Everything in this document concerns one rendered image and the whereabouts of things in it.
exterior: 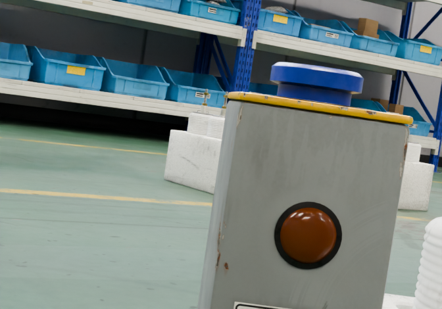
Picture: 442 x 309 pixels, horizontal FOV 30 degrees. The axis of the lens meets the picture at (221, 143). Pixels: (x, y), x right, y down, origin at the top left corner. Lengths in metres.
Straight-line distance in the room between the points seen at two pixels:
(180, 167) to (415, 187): 0.92
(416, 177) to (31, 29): 3.09
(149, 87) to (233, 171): 4.72
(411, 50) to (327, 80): 5.87
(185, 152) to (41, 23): 2.86
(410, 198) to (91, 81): 2.32
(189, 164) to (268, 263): 2.49
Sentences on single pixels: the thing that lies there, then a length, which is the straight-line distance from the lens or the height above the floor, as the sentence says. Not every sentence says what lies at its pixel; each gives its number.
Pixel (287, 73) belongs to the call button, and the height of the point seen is 0.32.
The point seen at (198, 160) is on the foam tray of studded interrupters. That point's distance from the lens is 2.77.
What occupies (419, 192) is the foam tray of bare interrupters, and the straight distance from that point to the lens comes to 3.23.
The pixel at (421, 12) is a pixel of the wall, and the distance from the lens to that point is 7.27.
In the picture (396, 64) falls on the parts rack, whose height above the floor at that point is 0.74.
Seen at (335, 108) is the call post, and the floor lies 0.31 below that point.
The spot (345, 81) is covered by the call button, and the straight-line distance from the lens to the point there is 0.35.
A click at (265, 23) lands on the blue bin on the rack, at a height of 0.85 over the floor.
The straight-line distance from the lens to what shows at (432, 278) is 0.57.
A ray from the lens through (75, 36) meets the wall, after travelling 5.62.
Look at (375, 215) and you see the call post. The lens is 0.33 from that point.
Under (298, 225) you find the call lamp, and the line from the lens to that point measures 0.33.
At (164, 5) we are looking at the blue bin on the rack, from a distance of 5.07.
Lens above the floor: 0.31
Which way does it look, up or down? 3 degrees down
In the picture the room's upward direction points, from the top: 8 degrees clockwise
